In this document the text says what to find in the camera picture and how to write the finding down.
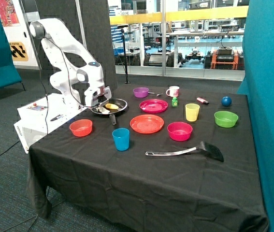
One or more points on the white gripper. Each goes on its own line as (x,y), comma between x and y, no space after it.
(97,96)

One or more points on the yellow toy corn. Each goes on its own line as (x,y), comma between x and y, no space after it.
(111,106)

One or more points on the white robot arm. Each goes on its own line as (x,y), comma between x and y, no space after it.
(75,62)

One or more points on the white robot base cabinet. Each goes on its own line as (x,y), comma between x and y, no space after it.
(34,123)

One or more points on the black frying pan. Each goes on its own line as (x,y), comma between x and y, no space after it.
(122,104)

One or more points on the orange plastic bowl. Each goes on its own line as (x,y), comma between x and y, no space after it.
(81,128)

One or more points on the purple plastic bowl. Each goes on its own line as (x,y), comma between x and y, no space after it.
(140,92)

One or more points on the blue plastic cup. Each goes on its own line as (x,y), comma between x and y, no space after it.
(121,138)

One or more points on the black pen on cabinet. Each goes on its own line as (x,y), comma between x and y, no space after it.
(56,118)

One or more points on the orange plastic plate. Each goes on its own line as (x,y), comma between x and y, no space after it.
(146,124)

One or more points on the magenta plastic plate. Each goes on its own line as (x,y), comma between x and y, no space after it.
(153,106)

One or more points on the black tripod stand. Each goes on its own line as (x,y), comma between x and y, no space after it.
(121,27)

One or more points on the white pink mug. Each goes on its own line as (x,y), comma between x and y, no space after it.
(173,91)

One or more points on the green toy block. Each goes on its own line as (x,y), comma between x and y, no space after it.
(174,102)

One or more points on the black tablecloth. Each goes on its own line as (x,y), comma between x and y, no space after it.
(186,193)

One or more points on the magenta plastic bowl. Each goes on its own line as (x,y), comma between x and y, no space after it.
(179,131)

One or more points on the yellow plastic cup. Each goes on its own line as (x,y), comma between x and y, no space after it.
(192,111)

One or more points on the red marker pen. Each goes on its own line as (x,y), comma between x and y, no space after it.
(203,101)

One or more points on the black slotted spatula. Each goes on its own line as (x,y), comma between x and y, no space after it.
(209,150)

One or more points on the blue ball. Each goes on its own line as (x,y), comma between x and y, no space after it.
(226,101)

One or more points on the green plastic bowl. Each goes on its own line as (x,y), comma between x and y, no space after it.
(225,119)

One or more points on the teal partition wall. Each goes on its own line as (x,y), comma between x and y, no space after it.
(258,85)

